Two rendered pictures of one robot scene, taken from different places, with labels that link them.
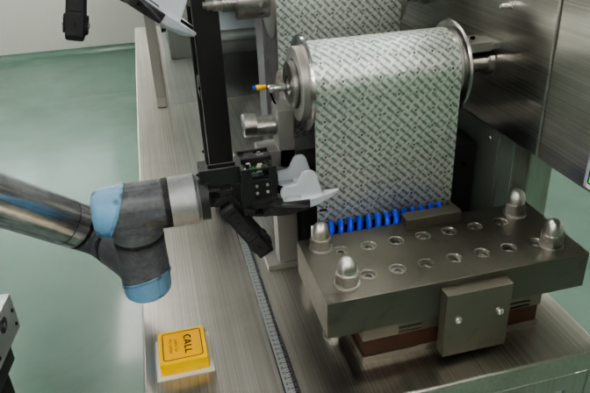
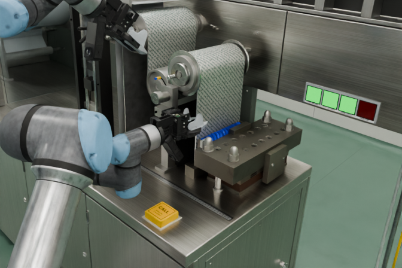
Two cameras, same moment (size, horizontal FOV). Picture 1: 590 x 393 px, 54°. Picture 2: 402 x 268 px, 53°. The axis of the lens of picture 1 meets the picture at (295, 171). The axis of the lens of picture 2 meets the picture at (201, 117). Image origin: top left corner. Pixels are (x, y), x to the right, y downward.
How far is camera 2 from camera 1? 0.68 m
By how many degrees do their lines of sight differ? 32
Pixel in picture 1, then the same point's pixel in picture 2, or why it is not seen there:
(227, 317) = (164, 197)
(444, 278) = (265, 148)
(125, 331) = not seen: outside the picture
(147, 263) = (138, 173)
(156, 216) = (145, 146)
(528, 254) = (284, 134)
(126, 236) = (131, 160)
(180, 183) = (150, 128)
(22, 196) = not seen: hidden behind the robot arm
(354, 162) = (209, 107)
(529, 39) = (268, 46)
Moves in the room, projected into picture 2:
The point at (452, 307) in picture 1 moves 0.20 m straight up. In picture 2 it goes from (271, 160) to (278, 102)
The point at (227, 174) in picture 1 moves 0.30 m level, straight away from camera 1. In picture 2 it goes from (168, 120) to (116, 91)
